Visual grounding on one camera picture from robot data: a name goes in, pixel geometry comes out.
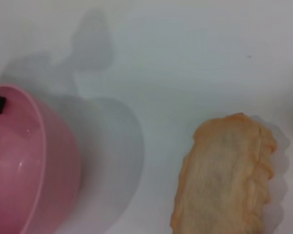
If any orange striped long bread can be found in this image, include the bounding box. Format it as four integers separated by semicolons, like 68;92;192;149
170;112;278;234

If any pink plastic bowl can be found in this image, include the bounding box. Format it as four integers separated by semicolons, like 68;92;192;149
0;84;83;234

